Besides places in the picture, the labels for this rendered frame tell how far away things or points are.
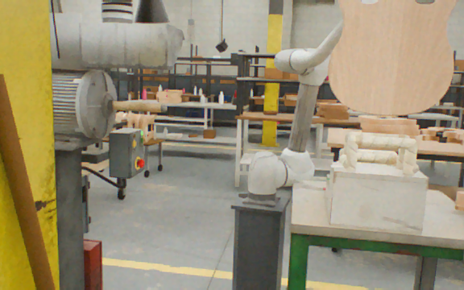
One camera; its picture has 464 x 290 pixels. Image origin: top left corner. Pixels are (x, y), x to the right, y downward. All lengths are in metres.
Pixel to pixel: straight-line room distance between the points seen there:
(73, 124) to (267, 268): 1.28
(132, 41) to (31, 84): 0.80
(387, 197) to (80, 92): 1.06
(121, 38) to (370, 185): 0.91
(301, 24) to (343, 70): 11.25
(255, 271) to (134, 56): 1.38
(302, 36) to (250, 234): 10.57
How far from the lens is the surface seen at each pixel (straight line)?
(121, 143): 1.81
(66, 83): 1.57
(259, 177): 2.18
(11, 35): 0.59
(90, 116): 1.52
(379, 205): 1.33
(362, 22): 1.31
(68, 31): 1.58
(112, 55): 1.42
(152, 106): 1.52
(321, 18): 12.57
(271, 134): 8.38
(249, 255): 2.28
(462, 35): 13.26
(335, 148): 3.27
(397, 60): 1.32
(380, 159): 1.47
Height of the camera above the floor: 1.37
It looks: 10 degrees down
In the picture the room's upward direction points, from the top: 2 degrees clockwise
